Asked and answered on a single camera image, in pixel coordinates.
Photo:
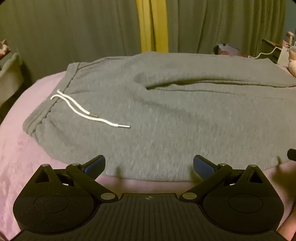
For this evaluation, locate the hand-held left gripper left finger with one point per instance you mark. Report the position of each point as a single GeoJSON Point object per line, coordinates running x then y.
{"type": "Point", "coordinates": [94, 165]}

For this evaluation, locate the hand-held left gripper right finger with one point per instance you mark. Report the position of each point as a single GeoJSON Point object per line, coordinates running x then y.
{"type": "Point", "coordinates": [204, 165]}

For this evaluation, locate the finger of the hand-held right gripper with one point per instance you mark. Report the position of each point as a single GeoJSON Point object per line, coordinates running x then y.
{"type": "Point", "coordinates": [291, 154]}

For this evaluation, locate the grey sweatpants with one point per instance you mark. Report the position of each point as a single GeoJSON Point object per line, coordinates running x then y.
{"type": "Point", "coordinates": [161, 111]}

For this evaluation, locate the pink plush blanket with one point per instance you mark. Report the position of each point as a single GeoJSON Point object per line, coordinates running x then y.
{"type": "Point", "coordinates": [20, 157]}

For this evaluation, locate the white paper bag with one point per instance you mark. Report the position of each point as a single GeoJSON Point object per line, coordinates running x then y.
{"type": "Point", "coordinates": [284, 55]}

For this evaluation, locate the dark wooden furniture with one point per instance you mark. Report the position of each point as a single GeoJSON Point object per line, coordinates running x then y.
{"type": "Point", "coordinates": [271, 46]}

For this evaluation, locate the grey-green curtain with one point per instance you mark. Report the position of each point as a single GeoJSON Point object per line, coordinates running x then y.
{"type": "Point", "coordinates": [69, 30]}

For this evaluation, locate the yellow curtain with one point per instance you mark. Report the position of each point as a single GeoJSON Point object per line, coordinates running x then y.
{"type": "Point", "coordinates": [153, 25]}

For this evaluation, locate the pink floral item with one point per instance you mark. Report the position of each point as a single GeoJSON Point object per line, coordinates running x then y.
{"type": "Point", "coordinates": [4, 47]}

